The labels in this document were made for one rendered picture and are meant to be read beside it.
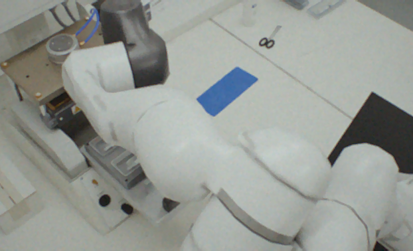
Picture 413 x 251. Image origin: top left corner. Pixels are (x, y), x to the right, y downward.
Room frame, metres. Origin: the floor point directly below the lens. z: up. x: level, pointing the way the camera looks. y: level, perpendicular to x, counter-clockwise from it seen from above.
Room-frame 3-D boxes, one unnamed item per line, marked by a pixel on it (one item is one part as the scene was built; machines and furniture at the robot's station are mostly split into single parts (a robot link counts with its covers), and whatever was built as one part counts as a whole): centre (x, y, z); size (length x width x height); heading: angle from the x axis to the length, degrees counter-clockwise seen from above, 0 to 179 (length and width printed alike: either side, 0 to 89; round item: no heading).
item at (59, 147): (0.81, 0.40, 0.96); 0.25 x 0.05 x 0.07; 43
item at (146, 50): (0.70, 0.12, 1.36); 0.18 x 0.10 x 0.13; 17
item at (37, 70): (1.00, 0.35, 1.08); 0.31 x 0.24 x 0.13; 133
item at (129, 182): (0.77, 0.17, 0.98); 0.20 x 0.17 x 0.03; 133
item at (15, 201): (0.76, 0.56, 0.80); 0.19 x 0.13 x 0.09; 39
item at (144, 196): (0.73, 0.14, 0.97); 0.30 x 0.22 x 0.08; 43
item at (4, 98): (0.98, 0.37, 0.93); 0.46 x 0.35 x 0.01; 43
